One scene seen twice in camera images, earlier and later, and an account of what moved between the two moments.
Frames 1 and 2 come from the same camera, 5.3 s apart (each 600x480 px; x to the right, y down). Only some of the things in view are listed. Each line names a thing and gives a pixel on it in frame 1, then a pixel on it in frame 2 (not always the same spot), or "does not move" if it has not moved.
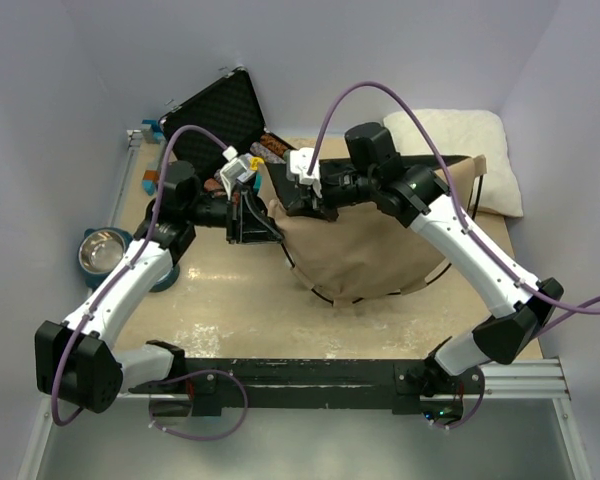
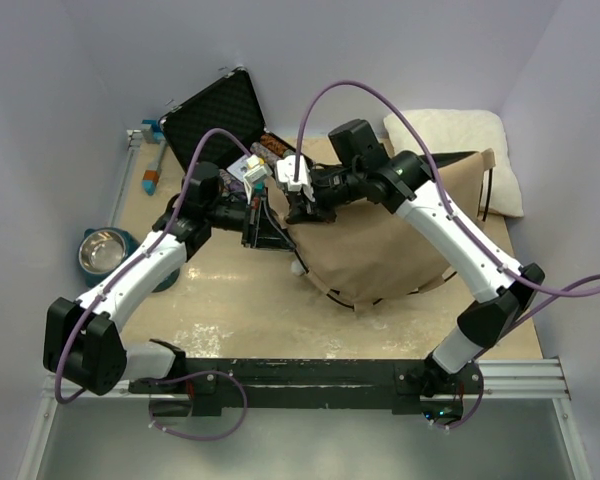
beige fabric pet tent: [359, 252] does not move
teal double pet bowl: [101, 251] does not move
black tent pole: [320, 296] to [333, 290]
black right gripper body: [326, 206] does not move
